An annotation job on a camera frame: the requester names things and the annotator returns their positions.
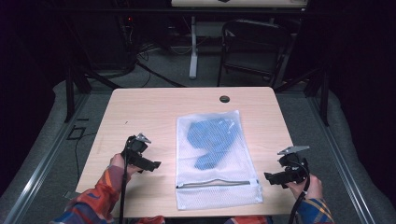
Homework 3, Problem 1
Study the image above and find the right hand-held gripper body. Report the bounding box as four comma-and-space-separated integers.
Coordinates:
277, 145, 311, 185

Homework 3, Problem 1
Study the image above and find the grey metal bracket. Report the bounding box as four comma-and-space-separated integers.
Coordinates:
63, 189, 79, 201

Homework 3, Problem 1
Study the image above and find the person's right hand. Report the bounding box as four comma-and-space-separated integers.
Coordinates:
285, 174, 324, 200

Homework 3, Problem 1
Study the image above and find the white mesh laundry bag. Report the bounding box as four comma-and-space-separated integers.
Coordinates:
175, 109, 264, 211

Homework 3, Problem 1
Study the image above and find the thick black floor cable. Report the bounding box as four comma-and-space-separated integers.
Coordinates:
134, 60, 188, 89

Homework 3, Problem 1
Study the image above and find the white desk leg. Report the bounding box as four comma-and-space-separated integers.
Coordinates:
188, 15, 200, 80

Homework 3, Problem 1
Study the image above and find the black folding chair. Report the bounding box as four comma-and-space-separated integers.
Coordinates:
216, 18, 294, 90

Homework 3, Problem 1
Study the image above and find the dark curtain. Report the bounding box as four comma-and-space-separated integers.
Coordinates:
0, 0, 64, 195
328, 0, 396, 200

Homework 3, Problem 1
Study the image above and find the thin black floor cable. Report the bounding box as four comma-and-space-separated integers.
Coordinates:
74, 132, 98, 185

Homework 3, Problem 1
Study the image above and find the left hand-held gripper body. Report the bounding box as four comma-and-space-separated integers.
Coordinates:
121, 133, 152, 166

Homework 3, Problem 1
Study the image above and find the right hand-held gripper black cable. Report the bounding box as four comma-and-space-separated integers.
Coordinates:
287, 160, 311, 224

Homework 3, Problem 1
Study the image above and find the black computer tower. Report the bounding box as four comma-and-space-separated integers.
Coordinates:
72, 12, 138, 72

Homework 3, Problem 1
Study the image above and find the aluminium floor rail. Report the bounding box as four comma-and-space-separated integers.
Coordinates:
0, 92, 91, 224
305, 94, 378, 224

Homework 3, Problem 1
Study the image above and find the black metal frame post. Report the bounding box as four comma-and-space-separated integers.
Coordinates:
64, 64, 77, 123
319, 65, 331, 127

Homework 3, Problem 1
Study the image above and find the blue cloth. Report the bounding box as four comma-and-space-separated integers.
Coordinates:
186, 117, 243, 172

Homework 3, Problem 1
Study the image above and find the person's left hand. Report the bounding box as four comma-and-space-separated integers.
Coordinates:
109, 152, 143, 176

